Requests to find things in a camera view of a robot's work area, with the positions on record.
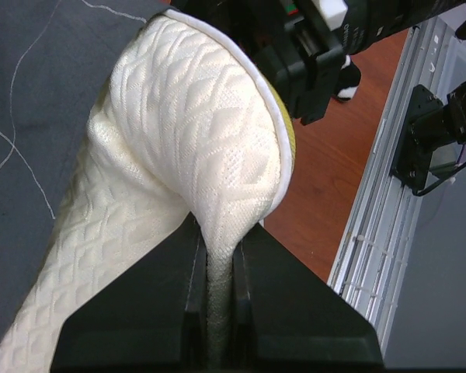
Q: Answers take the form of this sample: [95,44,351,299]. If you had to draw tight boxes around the aluminium rail frame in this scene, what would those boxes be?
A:
[328,6,466,349]

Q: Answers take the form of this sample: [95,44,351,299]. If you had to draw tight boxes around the cream yellow-edged pillow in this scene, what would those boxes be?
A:
[0,5,295,372]

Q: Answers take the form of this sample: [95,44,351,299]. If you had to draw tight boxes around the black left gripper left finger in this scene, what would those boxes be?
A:
[50,215,207,371]

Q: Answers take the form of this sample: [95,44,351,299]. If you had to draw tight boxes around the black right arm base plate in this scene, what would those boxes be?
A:
[391,85,444,195]

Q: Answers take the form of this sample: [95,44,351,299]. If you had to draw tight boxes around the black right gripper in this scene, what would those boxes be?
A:
[171,1,344,125]

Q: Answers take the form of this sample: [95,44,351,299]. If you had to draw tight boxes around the grey checked pillowcase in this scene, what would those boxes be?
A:
[0,1,168,343]

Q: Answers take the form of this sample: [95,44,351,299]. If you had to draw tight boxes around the zebra print blanket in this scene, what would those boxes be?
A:
[333,55,361,103]

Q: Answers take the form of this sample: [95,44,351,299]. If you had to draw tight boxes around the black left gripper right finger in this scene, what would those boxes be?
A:
[231,225,384,371]

